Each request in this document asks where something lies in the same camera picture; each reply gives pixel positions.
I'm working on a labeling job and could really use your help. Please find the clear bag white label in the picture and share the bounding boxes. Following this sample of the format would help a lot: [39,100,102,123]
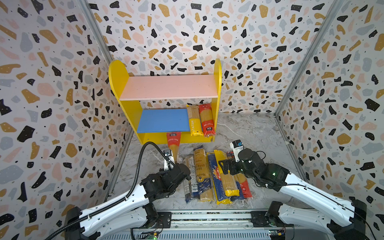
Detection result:
[184,155,200,204]

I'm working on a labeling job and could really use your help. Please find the red spaghetti bag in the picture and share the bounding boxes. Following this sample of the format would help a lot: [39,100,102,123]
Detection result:
[234,174,253,200]
[166,132,181,163]
[199,104,216,137]

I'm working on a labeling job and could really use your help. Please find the clear spaghetti bag Chinese text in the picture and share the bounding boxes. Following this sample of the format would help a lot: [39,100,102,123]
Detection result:
[194,146,214,202]

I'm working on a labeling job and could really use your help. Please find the yellow Pastatime bag tall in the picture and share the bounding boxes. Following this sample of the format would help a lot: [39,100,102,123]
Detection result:
[187,105,204,137]

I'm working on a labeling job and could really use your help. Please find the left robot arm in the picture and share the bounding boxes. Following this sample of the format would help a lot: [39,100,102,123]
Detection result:
[64,164,191,240]

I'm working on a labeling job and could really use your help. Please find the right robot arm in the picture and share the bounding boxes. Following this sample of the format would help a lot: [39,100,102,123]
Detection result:
[218,149,367,240]

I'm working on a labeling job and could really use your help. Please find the yellow shelf pink blue boards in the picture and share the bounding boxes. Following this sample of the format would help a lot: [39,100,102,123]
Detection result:
[109,59,222,145]

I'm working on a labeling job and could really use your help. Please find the blue-top spaghetti bag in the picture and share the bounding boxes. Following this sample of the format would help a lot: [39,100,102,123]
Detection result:
[226,152,245,201]

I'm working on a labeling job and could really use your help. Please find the yellow Pastatime bag right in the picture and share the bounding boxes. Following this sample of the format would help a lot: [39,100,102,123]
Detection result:
[214,150,239,197]

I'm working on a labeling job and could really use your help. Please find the blue Barilla spaghetti bag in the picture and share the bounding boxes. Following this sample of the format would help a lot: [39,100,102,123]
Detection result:
[207,153,233,205]

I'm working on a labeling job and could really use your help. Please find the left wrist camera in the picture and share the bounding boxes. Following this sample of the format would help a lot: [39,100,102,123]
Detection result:
[163,149,175,171]

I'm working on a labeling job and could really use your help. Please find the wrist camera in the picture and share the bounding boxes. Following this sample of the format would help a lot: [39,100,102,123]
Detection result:
[230,140,244,162]
[163,149,175,171]

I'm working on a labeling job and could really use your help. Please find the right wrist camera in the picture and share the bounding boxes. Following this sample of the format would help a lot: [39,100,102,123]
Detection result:
[230,140,244,162]

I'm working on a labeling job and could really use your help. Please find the black corrugated cable conduit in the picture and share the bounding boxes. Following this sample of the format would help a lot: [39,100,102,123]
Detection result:
[43,141,173,240]

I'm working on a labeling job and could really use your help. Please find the metal base rail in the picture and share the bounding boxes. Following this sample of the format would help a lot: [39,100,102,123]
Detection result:
[98,210,332,240]

